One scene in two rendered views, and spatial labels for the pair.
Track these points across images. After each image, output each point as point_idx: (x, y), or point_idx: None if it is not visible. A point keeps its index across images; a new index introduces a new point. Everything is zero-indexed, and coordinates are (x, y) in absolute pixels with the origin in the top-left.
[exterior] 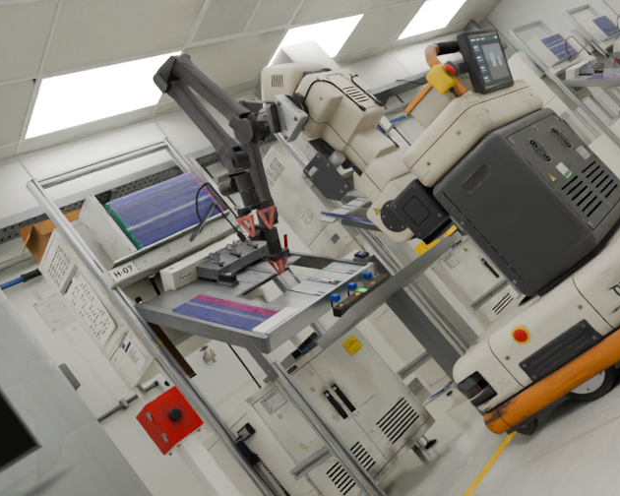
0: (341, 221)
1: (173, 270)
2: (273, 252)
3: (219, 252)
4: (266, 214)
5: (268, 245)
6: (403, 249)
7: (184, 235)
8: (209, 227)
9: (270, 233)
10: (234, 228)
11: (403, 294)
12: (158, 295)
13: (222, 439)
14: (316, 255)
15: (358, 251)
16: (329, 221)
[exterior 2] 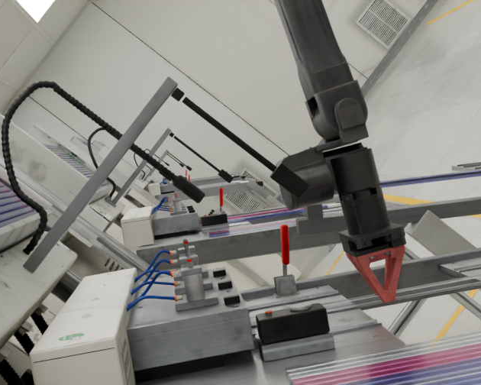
0: (301, 228)
1: (94, 334)
2: (380, 221)
3: (131, 299)
4: (357, 95)
5: (363, 202)
6: (475, 247)
7: (3, 253)
8: (34, 248)
9: (369, 160)
10: (262, 157)
11: None
12: None
13: None
14: (373, 267)
15: None
16: (337, 198)
